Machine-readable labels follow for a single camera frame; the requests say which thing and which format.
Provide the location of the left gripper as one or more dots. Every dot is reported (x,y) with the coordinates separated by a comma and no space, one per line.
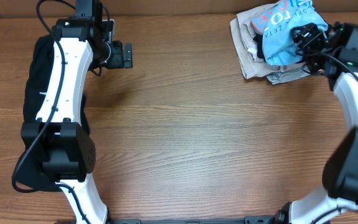
(127,55)

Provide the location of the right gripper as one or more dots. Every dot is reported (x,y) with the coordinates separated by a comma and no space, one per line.
(316,39)

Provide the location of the light blue t-shirt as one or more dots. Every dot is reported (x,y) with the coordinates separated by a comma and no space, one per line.
(274,25)

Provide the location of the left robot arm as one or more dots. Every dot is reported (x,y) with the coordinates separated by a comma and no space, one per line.
(91,23)

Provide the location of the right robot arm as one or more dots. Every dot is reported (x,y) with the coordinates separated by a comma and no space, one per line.
(334,54)

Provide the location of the folded grey striped shirt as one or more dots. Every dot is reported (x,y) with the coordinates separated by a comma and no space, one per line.
(286,76)

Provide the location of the folded black shirt on stack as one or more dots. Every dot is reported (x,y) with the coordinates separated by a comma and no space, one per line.
(259,40)

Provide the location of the folded beige shirt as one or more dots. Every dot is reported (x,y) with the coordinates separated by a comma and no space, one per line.
(246,48)

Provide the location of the black garment on left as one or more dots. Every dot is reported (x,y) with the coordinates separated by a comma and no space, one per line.
(36,93)

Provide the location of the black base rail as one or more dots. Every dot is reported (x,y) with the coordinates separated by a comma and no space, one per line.
(191,221)

